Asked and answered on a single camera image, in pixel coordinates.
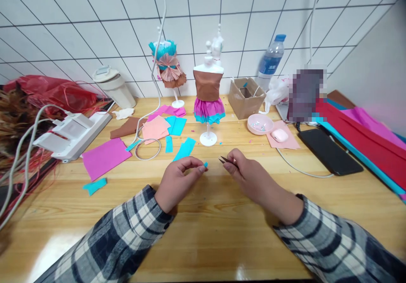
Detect mannequin with brown top, magenta skirt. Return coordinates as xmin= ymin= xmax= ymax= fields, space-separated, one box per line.
xmin=192 ymin=41 xmax=227 ymax=147

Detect person's left thumb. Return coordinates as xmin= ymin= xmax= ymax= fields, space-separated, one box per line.
xmin=187 ymin=165 xmax=209 ymax=179

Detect stack of coloured paper sheets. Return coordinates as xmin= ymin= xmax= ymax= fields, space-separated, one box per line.
xmin=312 ymin=89 xmax=406 ymax=205

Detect peach paper sheet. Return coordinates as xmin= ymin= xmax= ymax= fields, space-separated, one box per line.
xmin=265 ymin=120 xmax=301 ymax=151

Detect large magenta paper sheet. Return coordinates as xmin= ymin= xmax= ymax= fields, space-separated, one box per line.
xmin=81 ymin=137 xmax=132 ymax=182

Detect mannequin with teal peach dress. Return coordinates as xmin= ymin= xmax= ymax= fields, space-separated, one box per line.
xmin=148 ymin=26 xmax=188 ymax=108

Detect teal paper sheet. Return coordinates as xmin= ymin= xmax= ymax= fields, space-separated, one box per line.
xmin=165 ymin=115 xmax=188 ymax=136

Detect white charger plug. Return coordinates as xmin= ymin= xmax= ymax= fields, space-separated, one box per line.
xmin=50 ymin=120 xmax=84 ymax=140
xmin=65 ymin=113 xmax=96 ymax=132

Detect white phone cable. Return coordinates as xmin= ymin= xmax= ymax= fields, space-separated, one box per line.
xmin=275 ymin=147 xmax=335 ymax=179

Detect notched teal paper piece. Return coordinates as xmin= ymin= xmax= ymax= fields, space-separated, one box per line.
xmin=172 ymin=137 xmax=197 ymax=163

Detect bundle of brown feathers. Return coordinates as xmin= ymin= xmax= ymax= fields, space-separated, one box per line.
xmin=0 ymin=85 xmax=42 ymax=173

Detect white hanging cable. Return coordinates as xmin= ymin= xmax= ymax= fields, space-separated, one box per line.
xmin=309 ymin=0 xmax=321 ymax=67

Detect long white coiled cable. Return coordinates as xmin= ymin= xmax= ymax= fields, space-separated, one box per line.
xmin=134 ymin=0 xmax=168 ymax=161

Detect torn teal paper piece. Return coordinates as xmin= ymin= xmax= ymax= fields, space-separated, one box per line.
xmin=82 ymin=177 xmax=108 ymax=197

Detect pink bowl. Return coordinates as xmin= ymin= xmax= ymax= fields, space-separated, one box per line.
xmin=247 ymin=113 xmax=274 ymax=136

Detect person's left index finger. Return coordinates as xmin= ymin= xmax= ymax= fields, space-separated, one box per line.
xmin=173 ymin=156 xmax=205 ymax=169

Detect pink earbuds case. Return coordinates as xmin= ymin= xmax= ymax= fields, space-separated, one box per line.
xmin=270 ymin=128 xmax=288 ymax=143

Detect person's right hand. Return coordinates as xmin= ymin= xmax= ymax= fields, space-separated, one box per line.
xmin=222 ymin=148 xmax=302 ymax=226

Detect person's right thumb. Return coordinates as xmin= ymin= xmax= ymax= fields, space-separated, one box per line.
xmin=222 ymin=162 xmax=243 ymax=181

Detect bundle of red raffia strings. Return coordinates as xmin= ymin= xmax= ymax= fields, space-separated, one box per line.
xmin=0 ymin=80 xmax=112 ymax=211

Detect white plastic bag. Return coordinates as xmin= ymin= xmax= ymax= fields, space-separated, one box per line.
xmin=264 ymin=74 xmax=291 ymax=113

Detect thin teal paper strip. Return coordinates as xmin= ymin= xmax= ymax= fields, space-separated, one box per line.
xmin=125 ymin=138 xmax=144 ymax=152

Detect crumpled magenta paper sheet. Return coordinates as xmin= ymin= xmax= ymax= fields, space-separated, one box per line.
xmin=147 ymin=104 xmax=188 ymax=122

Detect grey charger cables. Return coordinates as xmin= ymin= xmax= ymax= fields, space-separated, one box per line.
xmin=0 ymin=104 xmax=69 ymax=231

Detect person's left hand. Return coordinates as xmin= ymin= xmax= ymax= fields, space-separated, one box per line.
xmin=154 ymin=156 xmax=209 ymax=214

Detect red plastic bag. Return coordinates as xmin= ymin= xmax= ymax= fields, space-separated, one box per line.
xmin=3 ymin=74 xmax=99 ymax=116

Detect brown cardboard box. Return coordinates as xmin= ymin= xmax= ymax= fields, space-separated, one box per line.
xmin=228 ymin=77 xmax=267 ymax=121

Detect white tumbler with lid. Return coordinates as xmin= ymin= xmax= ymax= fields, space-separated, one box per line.
xmin=91 ymin=65 xmax=137 ymax=110

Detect black smartphone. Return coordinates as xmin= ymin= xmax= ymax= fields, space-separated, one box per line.
xmin=296 ymin=128 xmax=365 ymax=177

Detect peach paper sheets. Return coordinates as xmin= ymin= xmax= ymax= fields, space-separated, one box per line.
xmin=140 ymin=115 xmax=172 ymax=146

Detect brown paper sheet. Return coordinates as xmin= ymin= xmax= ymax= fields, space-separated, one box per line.
xmin=110 ymin=116 xmax=142 ymax=140

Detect crumpled white tissue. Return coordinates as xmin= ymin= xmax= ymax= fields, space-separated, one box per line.
xmin=111 ymin=106 xmax=136 ymax=121

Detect white power strip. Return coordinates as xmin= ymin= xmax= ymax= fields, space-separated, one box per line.
xmin=33 ymin=111 xmax=113 ymax=163

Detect clear water bottle, blue cap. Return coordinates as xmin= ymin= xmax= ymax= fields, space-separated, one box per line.
xmin=255 ymin=34 xmax=287 ymax=92

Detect person's right index finger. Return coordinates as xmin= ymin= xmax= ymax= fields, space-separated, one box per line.
xmin=227 ymin=148 xmax=252 ymax=167

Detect bare white mannequin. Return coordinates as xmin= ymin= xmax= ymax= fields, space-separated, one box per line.
xmin=210 ymin=23 xmax=226 ymax=62

